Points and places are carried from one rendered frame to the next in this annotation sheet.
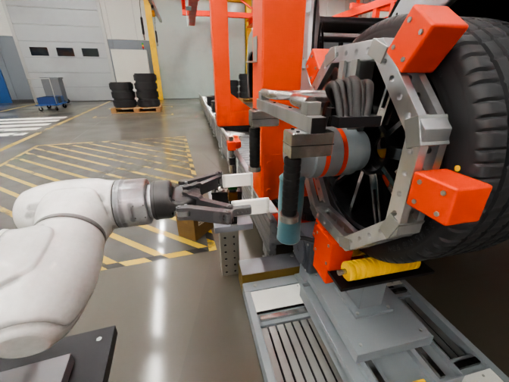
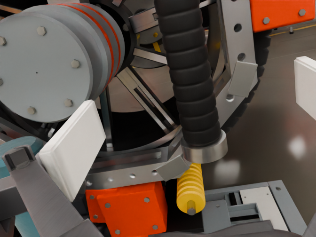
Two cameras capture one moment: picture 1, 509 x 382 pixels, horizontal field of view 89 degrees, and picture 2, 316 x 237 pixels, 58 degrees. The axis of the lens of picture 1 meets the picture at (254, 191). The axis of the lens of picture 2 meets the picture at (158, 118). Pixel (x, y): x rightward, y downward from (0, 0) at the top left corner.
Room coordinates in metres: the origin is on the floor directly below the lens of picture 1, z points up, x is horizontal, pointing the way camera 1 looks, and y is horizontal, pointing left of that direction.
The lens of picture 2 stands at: (0.45, 0.16, 0.89)
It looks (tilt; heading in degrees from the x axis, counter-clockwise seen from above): 22 degrees down; 293
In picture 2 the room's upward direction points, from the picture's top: 14 degrees counter-clockwise
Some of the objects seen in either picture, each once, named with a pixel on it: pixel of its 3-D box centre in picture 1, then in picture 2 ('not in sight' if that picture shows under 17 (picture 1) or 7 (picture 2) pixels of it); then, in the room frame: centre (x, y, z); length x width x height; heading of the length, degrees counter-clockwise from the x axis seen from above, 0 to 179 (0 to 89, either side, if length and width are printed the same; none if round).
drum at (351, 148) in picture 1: (324, 151); (68, 54); (0.71, -0.20, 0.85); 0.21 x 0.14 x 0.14; 103
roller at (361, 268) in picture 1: (380, 264); (189, 169); (0.63, -0.39, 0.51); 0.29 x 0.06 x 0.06; 103
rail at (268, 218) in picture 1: (237, 162); not in sight; (2.38, 0.16, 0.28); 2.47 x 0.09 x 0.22; 13
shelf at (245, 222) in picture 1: (227, 206); not in sight; (1.17, 0.14, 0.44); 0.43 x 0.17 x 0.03; 13
